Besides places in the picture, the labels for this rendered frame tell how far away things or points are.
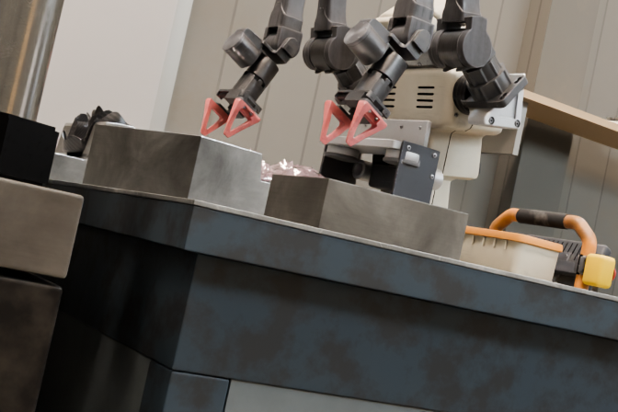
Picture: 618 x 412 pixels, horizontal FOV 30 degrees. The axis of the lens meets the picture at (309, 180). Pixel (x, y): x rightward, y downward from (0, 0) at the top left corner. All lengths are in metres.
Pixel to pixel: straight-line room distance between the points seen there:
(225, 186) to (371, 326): 0.71
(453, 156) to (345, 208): 1.13
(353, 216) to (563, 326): 0.37
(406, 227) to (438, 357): 0.40
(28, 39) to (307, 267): 0.27
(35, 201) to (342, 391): 0.30
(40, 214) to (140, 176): 0.87
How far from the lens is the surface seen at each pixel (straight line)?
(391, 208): 1.36
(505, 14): 5.25
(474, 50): 2.22
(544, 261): 2.62
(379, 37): 2.11
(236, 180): 1.64
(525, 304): 1.01
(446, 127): 2.37
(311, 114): 4.56
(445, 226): 1.40
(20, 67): 0.85
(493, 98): 2.28
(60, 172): 1.97
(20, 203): 0.81
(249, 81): 2.46
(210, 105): 2.49
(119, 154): 1.74
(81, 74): 4.03
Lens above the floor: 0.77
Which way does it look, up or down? 4 degrees up
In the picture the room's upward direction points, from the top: 12 degrees clockwise
